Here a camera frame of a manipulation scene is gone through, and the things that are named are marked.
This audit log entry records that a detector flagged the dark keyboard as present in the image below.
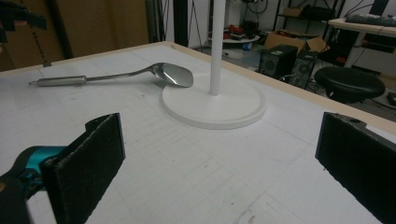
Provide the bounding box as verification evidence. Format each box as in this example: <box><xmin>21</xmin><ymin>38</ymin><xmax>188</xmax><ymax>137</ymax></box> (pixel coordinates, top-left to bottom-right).
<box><xmin>345</xmin><ymin>13</ymin><xmax>396</xmax><ymax>28</ymax></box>

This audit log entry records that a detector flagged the white plastic pipe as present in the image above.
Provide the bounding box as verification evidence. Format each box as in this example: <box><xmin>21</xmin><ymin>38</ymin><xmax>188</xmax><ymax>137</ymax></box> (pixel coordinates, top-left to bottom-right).
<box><xmin>161</xmin><ymin>0</ymin><xmax>267</xmax><ymax>131</ymax></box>

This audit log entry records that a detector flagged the white round low table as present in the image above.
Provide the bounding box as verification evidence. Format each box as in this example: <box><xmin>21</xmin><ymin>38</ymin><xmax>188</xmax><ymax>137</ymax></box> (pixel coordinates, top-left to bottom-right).
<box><xmin>207</xmin><ymin>35</ymin><xmax>262</xmax><ymax>45</ymax></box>

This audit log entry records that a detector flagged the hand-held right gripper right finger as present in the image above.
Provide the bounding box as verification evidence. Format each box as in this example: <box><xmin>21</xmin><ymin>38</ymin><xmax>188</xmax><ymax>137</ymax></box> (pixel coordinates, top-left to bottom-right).
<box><xmin>315</xmin><ymin>111</ymin><xmax>396</xmax><ymax>224</ymax></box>

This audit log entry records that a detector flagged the open cardboard box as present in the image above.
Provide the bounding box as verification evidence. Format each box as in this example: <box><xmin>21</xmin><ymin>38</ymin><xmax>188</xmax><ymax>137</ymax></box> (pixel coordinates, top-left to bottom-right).
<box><xmin>263</xmin><ymin>30</ymin><xmax>331</xmax><ymax>54</ymax></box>

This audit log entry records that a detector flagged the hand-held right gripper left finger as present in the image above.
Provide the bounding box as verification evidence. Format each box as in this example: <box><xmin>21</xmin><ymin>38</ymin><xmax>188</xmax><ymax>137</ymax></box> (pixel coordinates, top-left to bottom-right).
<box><xmin>40</xmin><ymin>112</ymin><xmax>126</xmax><ymax>224</ymax></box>

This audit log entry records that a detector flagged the grey computer tower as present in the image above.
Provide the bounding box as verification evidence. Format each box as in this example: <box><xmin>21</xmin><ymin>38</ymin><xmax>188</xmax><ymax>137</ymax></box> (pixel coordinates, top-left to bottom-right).
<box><xmin>290</xmin><ymin>50</ymin><xmax>319</xmax><ymax>89</ymax></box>

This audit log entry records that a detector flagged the black metal shelf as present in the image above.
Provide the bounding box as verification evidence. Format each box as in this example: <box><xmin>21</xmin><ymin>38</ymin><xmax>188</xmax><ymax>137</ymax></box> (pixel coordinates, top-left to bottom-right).
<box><xmin>272</xmin><ymin>0</ymin><xmax>347</xmax><ymax>33</ymax></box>

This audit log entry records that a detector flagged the black computer tower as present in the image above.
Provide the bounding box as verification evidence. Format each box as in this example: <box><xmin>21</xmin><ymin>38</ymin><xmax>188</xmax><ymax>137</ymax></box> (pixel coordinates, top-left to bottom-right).
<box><xmin>257</xmin><ymin>44</ymin><xmax>299</xmax><ymax>79</ymax></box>

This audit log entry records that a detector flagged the light wooden desk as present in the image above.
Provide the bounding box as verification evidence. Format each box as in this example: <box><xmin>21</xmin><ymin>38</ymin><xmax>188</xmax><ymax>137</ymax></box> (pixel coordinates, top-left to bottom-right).
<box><xmin>327</xmin><ymin>17</ymin><xmax>396</xmax><ymax>69</ymax></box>

